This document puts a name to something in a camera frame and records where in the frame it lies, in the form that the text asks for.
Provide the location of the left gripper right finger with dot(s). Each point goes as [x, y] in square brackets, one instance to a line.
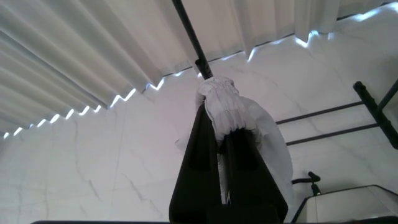
[255, 193]

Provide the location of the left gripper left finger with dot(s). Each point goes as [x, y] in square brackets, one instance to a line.
[196, 186]

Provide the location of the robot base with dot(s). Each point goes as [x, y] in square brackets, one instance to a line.
[348, 205]

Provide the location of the black clothes rack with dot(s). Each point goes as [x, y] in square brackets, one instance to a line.
[191, 34]

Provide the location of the pale grey shorts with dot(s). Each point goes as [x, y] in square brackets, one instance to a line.
[230, 105]

